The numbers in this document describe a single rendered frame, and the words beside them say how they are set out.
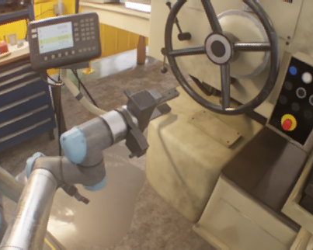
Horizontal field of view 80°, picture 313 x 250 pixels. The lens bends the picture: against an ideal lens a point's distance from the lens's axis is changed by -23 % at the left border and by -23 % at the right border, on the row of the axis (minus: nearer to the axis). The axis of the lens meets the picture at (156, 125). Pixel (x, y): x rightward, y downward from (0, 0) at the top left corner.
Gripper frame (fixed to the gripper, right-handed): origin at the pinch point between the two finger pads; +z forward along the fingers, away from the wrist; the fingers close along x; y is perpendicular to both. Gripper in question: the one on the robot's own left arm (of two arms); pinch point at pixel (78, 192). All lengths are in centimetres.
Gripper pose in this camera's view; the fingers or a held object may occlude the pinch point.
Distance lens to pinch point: 112.8
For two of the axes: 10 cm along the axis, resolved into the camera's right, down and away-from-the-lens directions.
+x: -7.3, -3.6, 5.9
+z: 3.0, 6.0, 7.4
